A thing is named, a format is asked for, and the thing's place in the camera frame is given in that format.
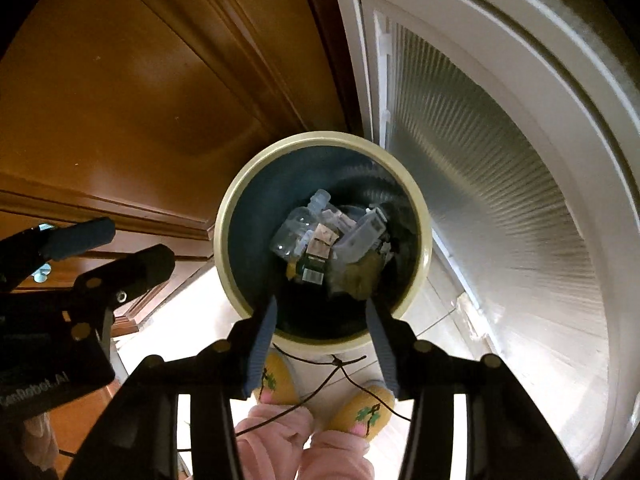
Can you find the yellow slipper left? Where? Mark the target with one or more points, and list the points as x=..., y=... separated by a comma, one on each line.
x=277, y=384

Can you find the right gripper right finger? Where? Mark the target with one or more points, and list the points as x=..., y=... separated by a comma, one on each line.
x=393, y=342

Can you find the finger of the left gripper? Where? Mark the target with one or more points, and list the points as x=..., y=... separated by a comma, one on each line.
x=63, y=243
x=114, y=284

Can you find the yellow slipper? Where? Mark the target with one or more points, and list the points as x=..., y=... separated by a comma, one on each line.
x=365, y=413
x=277, y=384

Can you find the small white dropper bottle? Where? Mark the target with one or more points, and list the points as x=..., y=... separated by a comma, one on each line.
x=294, y=234

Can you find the wooden cabinet door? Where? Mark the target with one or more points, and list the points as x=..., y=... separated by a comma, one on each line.
x=144, y=111

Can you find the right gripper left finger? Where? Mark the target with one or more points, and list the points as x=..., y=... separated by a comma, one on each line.
x=250, y=341

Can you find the brown fibrous scrubber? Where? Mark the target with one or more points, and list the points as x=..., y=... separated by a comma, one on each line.
x=355, y=279

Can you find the beige small cartons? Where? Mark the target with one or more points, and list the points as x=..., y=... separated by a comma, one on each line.
x=321, y=242

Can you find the yellow slipper right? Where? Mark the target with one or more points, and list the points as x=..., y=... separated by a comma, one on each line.
x=365, y=413

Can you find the round cream trash bin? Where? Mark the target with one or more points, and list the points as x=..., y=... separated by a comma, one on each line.
x=375, y=206

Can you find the left hand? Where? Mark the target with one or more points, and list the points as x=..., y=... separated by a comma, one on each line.
x=39, y=443

